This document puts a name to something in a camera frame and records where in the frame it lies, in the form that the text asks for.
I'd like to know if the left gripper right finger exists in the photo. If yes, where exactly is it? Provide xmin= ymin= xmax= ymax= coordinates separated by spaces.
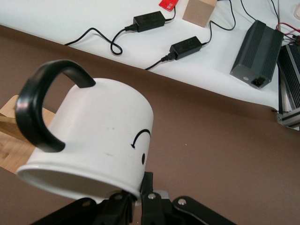
xmin=139 ymin=172 xmax=237 ymax=225

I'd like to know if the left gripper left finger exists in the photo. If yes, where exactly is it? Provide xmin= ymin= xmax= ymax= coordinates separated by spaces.
xmin=30 ymin=191 xmax=136 ymax=225

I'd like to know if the white smiley cup black handle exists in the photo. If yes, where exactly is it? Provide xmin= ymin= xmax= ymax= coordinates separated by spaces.
xmin=15 ymin=60 xmax=155 ymax=204

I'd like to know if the wooden cup stand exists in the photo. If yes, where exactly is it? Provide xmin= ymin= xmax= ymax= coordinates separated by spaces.
xmin=0 ymin=95 xmax=57 ymax=174

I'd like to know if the black power adapter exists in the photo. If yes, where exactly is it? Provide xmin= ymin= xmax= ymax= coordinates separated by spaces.
xmin=133 ymin=10 xmax=166 ymax=33
xmin=169 ymin=36 xmax=203 ymax=60

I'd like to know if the grey power supply box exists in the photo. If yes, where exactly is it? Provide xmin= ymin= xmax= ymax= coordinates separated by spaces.
xmin=229 ymin=20 xmax=285 ymax=90

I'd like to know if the black finned power supply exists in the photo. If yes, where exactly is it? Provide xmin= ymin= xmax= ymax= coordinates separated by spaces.
xmin=277 ymin=44 xmax=300 ymax=113

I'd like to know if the brown cardboard block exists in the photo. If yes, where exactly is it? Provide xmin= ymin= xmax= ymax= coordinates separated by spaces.
xmin=182 ymin=0 xmax=218 ymax=29

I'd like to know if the red small box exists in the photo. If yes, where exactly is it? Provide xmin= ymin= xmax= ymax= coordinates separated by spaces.
xmin=158 ymin=0 xmax=180 ymax=12

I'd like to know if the aluminium frame rail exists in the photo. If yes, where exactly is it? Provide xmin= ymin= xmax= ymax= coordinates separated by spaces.
xmin=276 ymin=109 xmax=300 ymax=131

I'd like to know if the thin black cable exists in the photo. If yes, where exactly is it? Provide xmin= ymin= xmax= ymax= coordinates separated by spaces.
xmin=240 ymin=0 xmax=259 ymax=23

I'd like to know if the red wire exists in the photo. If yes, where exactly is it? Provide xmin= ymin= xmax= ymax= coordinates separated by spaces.
xmin=276 ymin=22 xmax=300 ymax=36

